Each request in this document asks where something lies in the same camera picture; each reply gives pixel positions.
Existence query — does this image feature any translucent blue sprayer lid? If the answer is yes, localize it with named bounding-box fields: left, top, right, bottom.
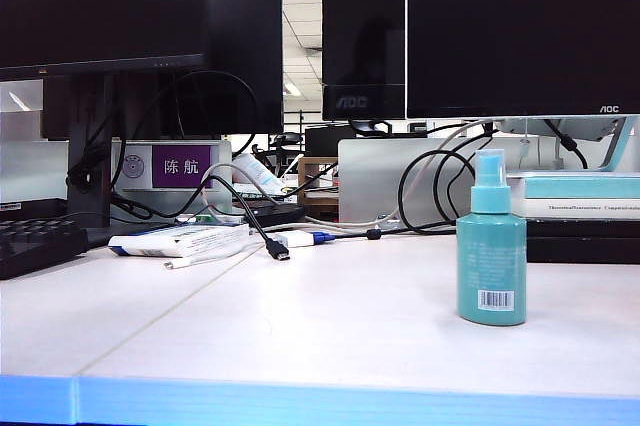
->
left=476, top=149, right=508, bottom=189

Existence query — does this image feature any teal spray bottle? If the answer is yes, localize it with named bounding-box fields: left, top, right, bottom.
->
left=455, top=180, right=529, bottom=328

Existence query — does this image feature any plain silver partition panel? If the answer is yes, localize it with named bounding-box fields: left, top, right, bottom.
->
left=337, top=137, right=482, bottom=226

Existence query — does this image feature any black flat hub device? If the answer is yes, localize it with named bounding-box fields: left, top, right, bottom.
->
left=243, top=202, right=307, bottom=228

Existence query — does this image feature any white blue VGA adapter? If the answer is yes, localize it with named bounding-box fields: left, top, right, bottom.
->
left=278, top=229, right=335, bottom=248

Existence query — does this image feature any black office chair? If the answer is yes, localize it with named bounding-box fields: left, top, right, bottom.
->
left=251, top=131, right=307, bottom=178

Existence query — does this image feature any white tube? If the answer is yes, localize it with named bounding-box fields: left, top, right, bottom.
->
left=231, top=152, right=282, bottom=196

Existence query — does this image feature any purple name sign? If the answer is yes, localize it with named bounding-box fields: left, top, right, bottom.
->
left=151, top=143, right=214, bottom=190

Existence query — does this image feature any white blue flat box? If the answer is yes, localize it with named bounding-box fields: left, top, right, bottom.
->
left=107, top=224, right=250, bottom=258

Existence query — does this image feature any small black AOC monitor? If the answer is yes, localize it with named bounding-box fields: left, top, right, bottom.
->
left=321, top=0, right=407, bottom=122

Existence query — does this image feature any black monitor rear side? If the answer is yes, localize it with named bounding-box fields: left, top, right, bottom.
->
left=203, top=0, right=285, bottom=136

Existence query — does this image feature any silver partition panel with sign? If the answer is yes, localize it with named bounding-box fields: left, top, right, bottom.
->
left=110, top=139, right=234, bottom=217

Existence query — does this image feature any teal white box stack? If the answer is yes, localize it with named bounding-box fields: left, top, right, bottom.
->
left=505, top=170, right=640, bottom=221

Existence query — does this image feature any wide black AOC monitor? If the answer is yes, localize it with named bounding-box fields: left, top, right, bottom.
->
left=406, top=0, right=640, bottom=120

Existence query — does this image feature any large black computer monitor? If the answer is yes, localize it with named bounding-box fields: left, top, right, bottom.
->
left=0, top=0, right=210, bottom=81

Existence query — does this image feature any white teal monitor stand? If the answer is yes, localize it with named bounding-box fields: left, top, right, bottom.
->
left=497, top=114, right=640, bottom=173

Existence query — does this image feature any black keyboard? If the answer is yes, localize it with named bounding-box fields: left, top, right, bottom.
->
left=0, top=215, right=90, bottom=281

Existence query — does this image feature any grey white long cable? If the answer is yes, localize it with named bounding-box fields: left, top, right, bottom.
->
left=303, top=118, right=497, bottom=230

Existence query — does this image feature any black cable with ferrite core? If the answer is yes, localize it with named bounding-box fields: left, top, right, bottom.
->
left=323, top=223, right=459, bottom=242

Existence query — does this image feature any black looped cable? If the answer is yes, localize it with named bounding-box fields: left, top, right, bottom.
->
left=432, top=126, right=502, bottom=225
left=398, top=149, right=482, bottom=235

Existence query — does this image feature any black arched cable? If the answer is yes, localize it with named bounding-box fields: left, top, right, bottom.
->
left=108, top=69, right=262, bottom=221

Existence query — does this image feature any thin white USB cable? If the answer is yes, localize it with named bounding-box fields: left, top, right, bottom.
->
left=162, top=240, right=264, bottom=272

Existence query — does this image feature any black monitor stand post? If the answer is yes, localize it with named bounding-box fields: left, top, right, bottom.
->
left=66, top=73, right=114, bottom=228

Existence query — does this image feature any black monitor power cable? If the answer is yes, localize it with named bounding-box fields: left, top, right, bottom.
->
left=543, top=118, right=590, bottom=170

